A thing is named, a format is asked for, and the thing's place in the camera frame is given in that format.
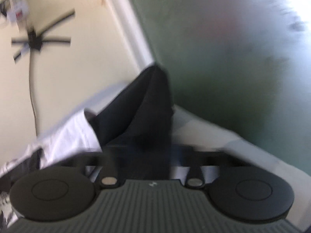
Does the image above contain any navy knitted sweater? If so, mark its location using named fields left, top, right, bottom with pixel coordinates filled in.
left=87, top=63, right=175, bottom=180

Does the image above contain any white garment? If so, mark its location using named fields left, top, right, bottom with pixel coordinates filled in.
left=24, top=110, right=102, bottom=170

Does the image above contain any grey power cable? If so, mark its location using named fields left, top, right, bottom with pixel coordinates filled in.
left=28, top=51, right=40, bottom=136

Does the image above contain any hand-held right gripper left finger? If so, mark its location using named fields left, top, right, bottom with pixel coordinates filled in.
left=61, top=144, right=146, bottom=188

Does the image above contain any white wall trim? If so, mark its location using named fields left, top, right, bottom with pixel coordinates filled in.
left=107, top=0, right=156, bottom=71

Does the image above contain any striped bed sheet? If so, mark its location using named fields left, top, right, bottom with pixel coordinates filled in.
left=0, top=80, right=311, bottom=224

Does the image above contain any white power strip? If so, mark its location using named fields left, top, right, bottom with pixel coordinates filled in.
left=6, top=0, right=31, bottom=23

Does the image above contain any black tape cross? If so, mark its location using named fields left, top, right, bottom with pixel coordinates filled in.
left=11, top=8, right=76, bottom=65

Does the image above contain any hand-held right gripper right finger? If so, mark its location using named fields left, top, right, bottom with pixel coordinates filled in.
left=170, top=146, right=253, bottom=187

